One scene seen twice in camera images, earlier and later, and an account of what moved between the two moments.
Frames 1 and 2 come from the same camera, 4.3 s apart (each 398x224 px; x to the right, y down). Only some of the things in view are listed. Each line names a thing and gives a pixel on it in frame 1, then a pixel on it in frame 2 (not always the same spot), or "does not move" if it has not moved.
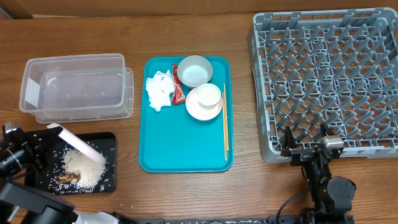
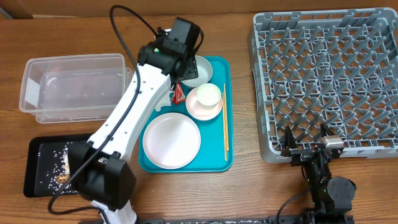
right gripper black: x=301 y=154 does not move
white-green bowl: x=194 y=71 does not move
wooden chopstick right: x=226 y=120 does not move
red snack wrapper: x=178 y=95 does not move
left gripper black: x=36 y=149 to x=191 y=70
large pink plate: x=79 y=146 to x=171 y=140
